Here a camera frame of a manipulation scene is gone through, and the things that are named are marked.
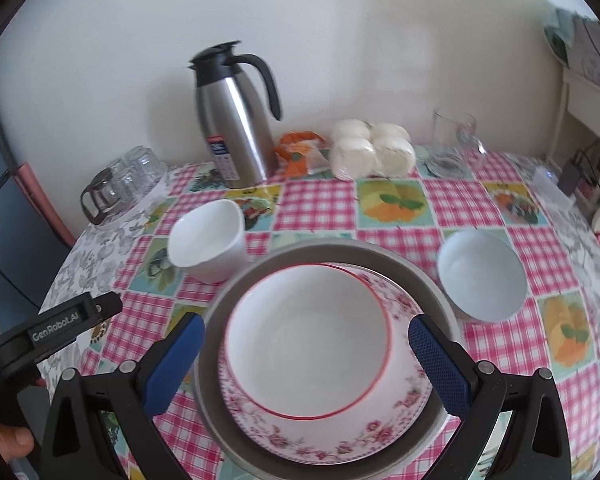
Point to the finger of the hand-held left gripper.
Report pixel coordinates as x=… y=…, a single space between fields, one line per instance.
x=55 y=332

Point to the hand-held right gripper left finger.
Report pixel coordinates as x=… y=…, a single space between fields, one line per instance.
x=175 y=360

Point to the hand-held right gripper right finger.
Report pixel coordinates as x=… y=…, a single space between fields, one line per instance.
x=440 y=365

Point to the large stainless steel plate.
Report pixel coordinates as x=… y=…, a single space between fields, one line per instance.
x=212 y=410

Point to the strawberry print bowl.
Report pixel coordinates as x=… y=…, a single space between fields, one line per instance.
x=305 y=340

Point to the white floral rim plate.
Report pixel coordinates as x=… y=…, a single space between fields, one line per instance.
x=330 y=440

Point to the person's left hand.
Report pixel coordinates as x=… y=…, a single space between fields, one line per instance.
x=10 y=440

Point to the light blue bowl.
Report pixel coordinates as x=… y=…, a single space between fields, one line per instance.
x=480 y=270

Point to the blue panel with pink edge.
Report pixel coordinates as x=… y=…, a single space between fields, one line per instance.
x=10 y=235

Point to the small white bowl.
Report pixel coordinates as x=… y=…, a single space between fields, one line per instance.
x=205 y=235

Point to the clear glass cup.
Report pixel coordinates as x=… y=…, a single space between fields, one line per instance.
x=142 y=162
x=119 y=170

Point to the white power strip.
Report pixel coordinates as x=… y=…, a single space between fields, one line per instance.
x=550 y=185

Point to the black charger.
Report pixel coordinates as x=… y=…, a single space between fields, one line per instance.
x=572 y=175

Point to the clear glass mug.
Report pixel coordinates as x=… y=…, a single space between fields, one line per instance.
x=450 y=130

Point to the orange snack packet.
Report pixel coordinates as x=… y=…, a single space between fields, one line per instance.
x=295 y=152

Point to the stainless steel thermos jug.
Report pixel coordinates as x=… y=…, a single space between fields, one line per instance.
x=230 y=125

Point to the white wooden shelf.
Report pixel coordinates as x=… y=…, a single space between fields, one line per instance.
x=570 y=105

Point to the floral cushion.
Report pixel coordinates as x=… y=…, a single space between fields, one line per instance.
x=575 y=40

